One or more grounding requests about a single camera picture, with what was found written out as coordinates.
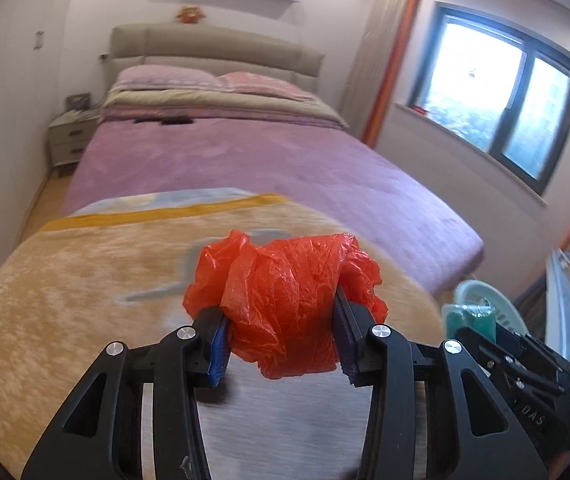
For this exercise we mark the beige curtain with orange trim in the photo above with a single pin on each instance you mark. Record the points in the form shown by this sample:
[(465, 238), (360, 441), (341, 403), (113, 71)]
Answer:
[(385, 60)]

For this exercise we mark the orange plush toy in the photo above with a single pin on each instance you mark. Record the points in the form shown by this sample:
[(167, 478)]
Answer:
[(189, 15)]

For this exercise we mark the white nightstand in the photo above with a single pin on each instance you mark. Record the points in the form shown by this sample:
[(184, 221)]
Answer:
[(72, 140)]

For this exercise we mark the dark framed window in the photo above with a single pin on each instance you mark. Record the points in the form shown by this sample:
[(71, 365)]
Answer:
[(490, 85)]

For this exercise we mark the black flat object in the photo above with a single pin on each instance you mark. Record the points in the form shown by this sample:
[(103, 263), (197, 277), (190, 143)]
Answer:
[(176, 120)]

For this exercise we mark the tan printed blanket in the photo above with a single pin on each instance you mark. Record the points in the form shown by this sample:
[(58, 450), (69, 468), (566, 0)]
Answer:
[(90, 285)]

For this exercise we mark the pale green plastic basket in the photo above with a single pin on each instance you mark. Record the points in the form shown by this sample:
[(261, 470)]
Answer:
[(470, 290)]

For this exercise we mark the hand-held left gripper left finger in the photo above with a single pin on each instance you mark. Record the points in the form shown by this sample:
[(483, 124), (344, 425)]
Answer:
[(220, 350)]

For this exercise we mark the pink pillow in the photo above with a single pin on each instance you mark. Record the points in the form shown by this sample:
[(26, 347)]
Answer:
[(165, 77), (265, 85)]

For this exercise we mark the folded beige and purple quilt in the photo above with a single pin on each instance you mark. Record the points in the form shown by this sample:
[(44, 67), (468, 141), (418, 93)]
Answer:
[(215, 107)]

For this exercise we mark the green packet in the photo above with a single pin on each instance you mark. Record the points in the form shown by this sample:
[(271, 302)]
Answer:
[(477, 320)]

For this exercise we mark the beige bed with purple sheet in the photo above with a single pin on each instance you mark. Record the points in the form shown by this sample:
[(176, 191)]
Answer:
[(265, 170)]

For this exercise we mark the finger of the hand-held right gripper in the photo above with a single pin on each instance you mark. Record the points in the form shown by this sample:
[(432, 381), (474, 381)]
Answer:
[(470, 344), (527, 344)]

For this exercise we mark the red plastic bag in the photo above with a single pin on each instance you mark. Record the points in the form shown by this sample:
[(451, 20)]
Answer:
[(285, 300)]

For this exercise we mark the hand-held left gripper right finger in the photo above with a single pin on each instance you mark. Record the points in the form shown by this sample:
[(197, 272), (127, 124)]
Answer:
[(345, 347)]

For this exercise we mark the small picture frame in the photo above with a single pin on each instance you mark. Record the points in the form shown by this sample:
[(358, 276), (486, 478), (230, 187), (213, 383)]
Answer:
[(78, 101)]

